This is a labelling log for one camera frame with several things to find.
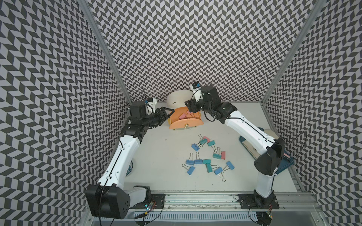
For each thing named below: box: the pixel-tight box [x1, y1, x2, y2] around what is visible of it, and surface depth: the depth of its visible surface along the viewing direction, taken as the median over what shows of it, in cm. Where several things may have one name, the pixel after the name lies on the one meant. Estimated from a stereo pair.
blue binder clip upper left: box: [190, 143, 200, 152], surface depth 96 cm
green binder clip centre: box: [202, 159, 212, 164], surface depth 88 cm
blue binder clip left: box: [185, 153, 195, 166], surface depth 89 cm
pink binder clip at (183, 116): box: [179, 113, 188, 120], surface depth 87 cm
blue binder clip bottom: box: [213, 166, 227, 183], surface depth 85 cm
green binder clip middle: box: [212, 146, 222, 160], surface depth 92 cm
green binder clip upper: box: [206, 140, 217, 153], surface depth 96 cm
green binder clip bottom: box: [205, 163, 220, 173], surface depth 87 cm
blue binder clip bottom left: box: [181, 163, 196, 176], surface depth 85 cm
